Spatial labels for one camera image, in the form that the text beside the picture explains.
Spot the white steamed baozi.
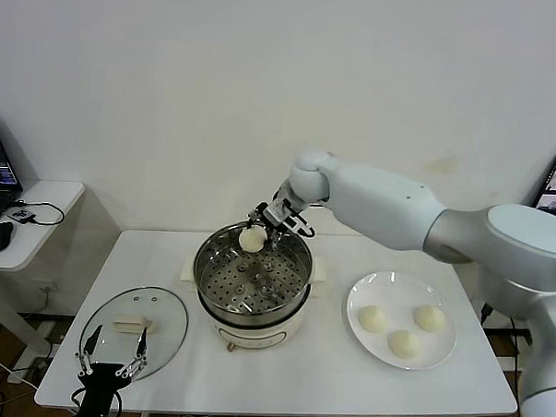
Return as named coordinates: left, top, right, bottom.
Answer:
left=357, top=304, right=389, bottom=335
left=237, top=224, right=268, bottom=254
left=413, top=304, right=447, bottom=334
left=387, top=328, right=424, bottom=360

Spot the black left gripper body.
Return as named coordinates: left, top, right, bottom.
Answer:
left=73, top=361, right=132, bottom=417

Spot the white floor cable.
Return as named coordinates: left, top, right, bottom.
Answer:
left=0, top=349, right=40, bottom=391

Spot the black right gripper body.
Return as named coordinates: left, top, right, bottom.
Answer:
left=256, top=198, right=305, bottom=236

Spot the steel steamer basket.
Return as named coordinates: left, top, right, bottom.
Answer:
left=191, top=218, right=315, bottom=326

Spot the round glass pot lid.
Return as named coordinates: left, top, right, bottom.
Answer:
left=77, top=282, right=192, bottom=385

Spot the thin black desk cable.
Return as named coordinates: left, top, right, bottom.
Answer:
left=9, top=199, right=68, bottom=229

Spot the white side table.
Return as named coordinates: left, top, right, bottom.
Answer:
left=0, top=179, right=86, bottom=388
left=480, top=318, right=535, bottom=368

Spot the black cable with adapter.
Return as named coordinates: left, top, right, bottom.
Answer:
left=476, top=303, right=533, bottom=417

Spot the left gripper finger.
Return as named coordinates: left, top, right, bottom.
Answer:
left=115, top=326, right=151, bottom=379
left=75, top=324, right=103, bottom=379

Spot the cream electric cooking pot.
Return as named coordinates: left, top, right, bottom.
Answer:
left=177, top=249, right=328, bottom=358

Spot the white round plate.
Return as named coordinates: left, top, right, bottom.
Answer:
left=343, top=268, right=461, bottom=374

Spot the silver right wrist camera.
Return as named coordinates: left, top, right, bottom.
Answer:
left=264, top=203, right=289, bottom=223

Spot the small black hub box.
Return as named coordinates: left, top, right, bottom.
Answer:
left=6, top=207, right=34, bottom=226

